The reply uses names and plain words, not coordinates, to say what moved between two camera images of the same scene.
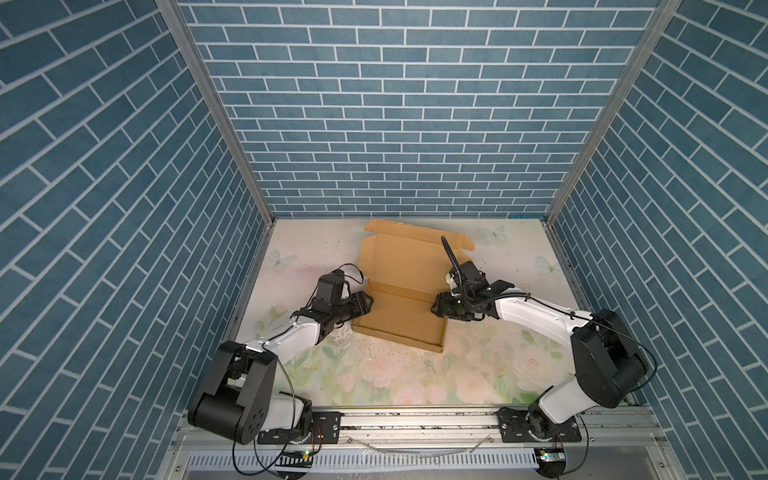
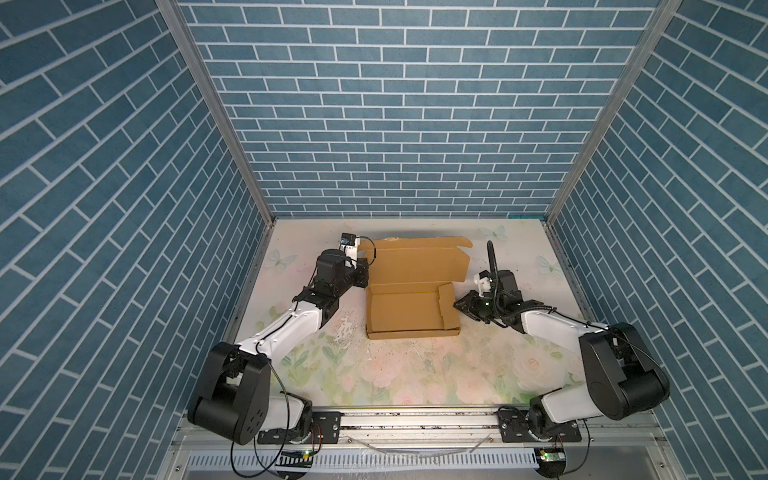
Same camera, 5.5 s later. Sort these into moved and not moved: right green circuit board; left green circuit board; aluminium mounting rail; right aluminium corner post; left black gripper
Moved: left black gripper
Not moved: right green circuit board; aluminium mounting rail; right aluminium corner post; left green circuit board
